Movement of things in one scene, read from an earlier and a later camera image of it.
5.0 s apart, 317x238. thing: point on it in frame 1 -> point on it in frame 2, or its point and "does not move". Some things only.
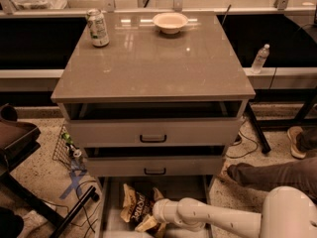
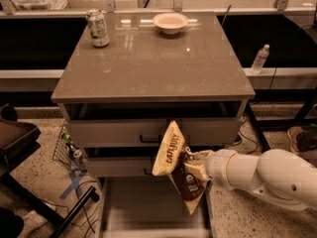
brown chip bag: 137,204 -> 170,161
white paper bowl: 169,23 does not move
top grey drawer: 156,123 does not move
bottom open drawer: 110,199 does not move
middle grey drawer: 154,161 does not move
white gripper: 163,210 -> 218,167
